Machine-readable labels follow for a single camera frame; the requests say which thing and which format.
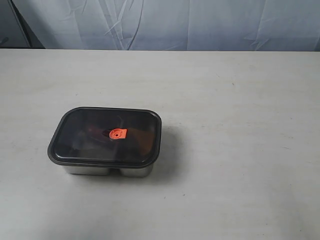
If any dark transparent lunch box lid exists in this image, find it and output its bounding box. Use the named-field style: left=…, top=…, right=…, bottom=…
left=47, top=107, right=162, bottom=169

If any yellow toy cheese wedge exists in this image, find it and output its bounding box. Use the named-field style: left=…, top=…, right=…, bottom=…
left=128, top=128, right=155, bottom=156

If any red toy sausage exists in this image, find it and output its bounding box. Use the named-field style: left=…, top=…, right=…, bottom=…
left=84, top=125, right=111, bottom=143

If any steel two-compartment lunch box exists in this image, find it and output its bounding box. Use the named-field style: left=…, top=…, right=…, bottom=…
left=63, top=164, right=154, bottom=178

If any grey wrinkled backdrop curtain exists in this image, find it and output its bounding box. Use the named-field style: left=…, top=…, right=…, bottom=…
left=0, top=0, right=320, bottom=51

